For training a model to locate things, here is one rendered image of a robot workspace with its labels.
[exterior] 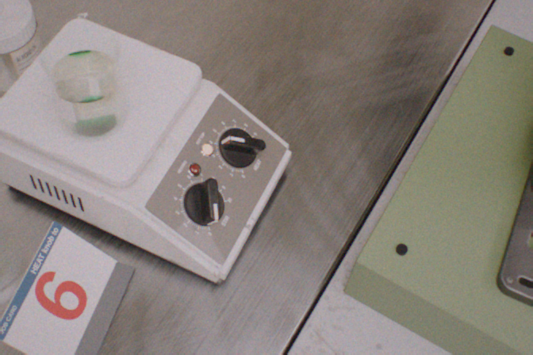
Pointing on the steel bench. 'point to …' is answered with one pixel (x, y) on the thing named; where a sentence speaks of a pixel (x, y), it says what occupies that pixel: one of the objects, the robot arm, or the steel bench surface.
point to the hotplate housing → (46, 188)
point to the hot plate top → (26, 127)
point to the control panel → (181, 223)
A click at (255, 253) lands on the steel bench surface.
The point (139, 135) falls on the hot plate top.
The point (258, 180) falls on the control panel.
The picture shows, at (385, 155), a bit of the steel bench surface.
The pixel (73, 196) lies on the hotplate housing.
